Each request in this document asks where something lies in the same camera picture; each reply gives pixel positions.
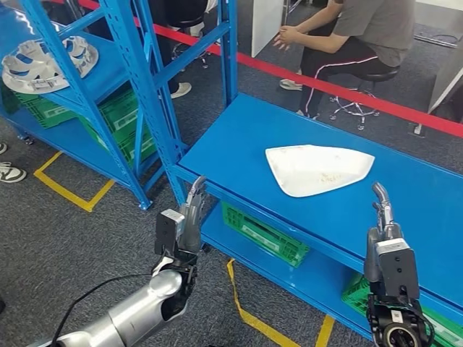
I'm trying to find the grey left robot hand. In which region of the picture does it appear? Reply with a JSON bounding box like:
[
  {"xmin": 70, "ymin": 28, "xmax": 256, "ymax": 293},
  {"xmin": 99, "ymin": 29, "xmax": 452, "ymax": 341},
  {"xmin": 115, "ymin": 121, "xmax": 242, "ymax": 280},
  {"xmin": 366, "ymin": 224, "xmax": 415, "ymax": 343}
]
[{"xmin": 178, "ymin": 176, "xmax": 208, "ymax": 254}]

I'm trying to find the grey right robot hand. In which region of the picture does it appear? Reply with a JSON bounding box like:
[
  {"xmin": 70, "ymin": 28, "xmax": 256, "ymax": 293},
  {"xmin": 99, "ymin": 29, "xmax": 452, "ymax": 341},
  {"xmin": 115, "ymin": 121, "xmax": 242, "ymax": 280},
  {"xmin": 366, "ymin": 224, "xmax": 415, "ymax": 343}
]
[{"xmin": 364, "ymin": 181, "xmax": 404, "ymax": 284}]

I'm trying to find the white plastic car part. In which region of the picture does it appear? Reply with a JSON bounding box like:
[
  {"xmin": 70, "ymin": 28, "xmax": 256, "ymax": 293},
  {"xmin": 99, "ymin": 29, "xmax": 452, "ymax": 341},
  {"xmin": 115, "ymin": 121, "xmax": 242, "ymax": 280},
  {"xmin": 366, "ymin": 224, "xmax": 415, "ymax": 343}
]
[{"xmin": 265, "ymin": 144, "xmax": 375, "ymax": 198}]

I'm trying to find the blue metal shelf rack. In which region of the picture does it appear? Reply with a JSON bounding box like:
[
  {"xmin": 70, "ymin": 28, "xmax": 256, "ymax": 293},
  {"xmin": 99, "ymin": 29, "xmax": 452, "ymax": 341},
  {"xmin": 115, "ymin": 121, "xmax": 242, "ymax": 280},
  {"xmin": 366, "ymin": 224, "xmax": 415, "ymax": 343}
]
[
  {"xmin": 0, "ymin": 0, "xmax": 153, "ymax": 212},
  {"xmin": 97, "ymin": 0, "xmax": 463, "ymax": 347}
]

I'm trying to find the silver wheel cover part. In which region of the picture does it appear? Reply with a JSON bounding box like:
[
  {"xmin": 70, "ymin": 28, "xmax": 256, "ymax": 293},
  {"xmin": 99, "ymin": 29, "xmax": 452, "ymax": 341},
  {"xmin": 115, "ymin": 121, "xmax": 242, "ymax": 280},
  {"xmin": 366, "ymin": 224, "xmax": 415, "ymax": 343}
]
[{"xmin": 2, "ymin": 35, "xmax": 99, "ymax": 95}]

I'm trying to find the green plastic crate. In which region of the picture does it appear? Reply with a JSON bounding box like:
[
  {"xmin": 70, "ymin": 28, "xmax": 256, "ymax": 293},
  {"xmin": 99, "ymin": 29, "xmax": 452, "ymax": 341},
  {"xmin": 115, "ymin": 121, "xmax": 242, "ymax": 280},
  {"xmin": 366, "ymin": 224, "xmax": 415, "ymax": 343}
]
[
  {"xmin": 341, "ymin": 275, "xmax": 463, "ymax": 347},
  {"xmin": 221, "ymin": 201, "xmax": 311, "ymax": 268},
  {"xmin": 14, "ymin": 90, "xmax": 76, "ymax": 129},
  {"xmin": 78, "ymin": 88, "xmax": 158, "ymax": 168}
]

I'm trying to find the person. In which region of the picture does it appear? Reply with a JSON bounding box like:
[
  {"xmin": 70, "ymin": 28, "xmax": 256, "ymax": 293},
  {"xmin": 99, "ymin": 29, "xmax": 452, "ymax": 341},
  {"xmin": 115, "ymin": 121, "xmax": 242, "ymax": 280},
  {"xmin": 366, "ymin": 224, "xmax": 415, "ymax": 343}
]
[
  {"xmin": 0, "ymin": 142, "xmax": 28, "ymax": 184},
  {"xmin": 273, "ymin": 0, "xmax": 417, "ymax": 121},
  {"xmin": 188, "ymin": 0, "xmax": 220, "ymax": 46},
  {"xmin": 148, "ymin": 0, "xmax": 208, "ymax": 100}
]

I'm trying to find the black chrome stool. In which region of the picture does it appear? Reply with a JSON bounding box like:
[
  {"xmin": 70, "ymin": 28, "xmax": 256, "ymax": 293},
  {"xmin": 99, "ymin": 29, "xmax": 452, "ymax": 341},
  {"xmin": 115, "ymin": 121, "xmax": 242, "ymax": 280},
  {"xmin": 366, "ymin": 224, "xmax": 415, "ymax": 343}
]
[
  {"xmin": 170, "ymin": 17, "xmax": 211, "ymax": 69},
  {"xmin": 329, "ymin": 67, "xmax": 400, "ymax": 131}
]

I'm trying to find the white desk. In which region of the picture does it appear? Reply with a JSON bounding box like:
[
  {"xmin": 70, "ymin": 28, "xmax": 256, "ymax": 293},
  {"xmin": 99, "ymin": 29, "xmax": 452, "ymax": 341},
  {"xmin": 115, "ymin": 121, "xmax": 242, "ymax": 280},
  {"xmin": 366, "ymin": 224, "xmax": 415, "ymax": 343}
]
[{"xmin": 414, "ymin": 50, "xmax": 463, "ymax": 137}]

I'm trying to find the white panel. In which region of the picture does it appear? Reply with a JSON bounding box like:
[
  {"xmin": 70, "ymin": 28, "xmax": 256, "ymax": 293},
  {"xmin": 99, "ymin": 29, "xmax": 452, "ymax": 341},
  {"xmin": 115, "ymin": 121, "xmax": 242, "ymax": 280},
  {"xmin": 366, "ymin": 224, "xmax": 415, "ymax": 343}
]
[{"xmin": 252, "ymin": 0, "xmax": 285, "ymax": 59}]

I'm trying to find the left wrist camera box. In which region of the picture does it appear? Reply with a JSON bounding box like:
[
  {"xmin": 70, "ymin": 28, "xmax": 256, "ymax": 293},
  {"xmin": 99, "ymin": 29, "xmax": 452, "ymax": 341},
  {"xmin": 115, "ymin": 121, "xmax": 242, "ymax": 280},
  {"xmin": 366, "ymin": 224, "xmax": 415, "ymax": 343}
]
[{"xmin": 155, "ymin": 209, "xmax": 185, "ymax": 257}]

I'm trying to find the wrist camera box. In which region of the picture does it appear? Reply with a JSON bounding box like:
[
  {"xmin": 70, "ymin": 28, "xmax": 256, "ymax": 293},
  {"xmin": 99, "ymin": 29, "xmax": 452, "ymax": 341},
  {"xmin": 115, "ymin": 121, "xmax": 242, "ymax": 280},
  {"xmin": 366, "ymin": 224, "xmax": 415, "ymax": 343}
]
[
  {"xmin": 155, "ymin": 209, "xmax": 185, "ymax": 257},
  {"xmin": 375, "ymin": 238, "xmax": 421, "ymax": 300}
]

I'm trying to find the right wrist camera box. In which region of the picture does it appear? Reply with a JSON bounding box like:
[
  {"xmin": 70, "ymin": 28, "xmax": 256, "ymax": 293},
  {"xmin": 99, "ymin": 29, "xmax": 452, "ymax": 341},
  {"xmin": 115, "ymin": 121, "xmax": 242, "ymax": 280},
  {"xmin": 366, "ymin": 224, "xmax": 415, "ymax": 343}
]
[{"xmin": 375, "ymin": 238, "xmax": 421, "ymax": 300}]

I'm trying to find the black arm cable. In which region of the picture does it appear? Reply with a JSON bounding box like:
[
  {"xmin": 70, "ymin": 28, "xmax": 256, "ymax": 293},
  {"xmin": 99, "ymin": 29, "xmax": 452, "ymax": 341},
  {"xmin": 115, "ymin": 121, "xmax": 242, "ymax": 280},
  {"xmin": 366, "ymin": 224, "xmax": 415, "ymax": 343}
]
[{"xmin": 51, "ymin": 273, "xmax": 153, "ymax": 347}]

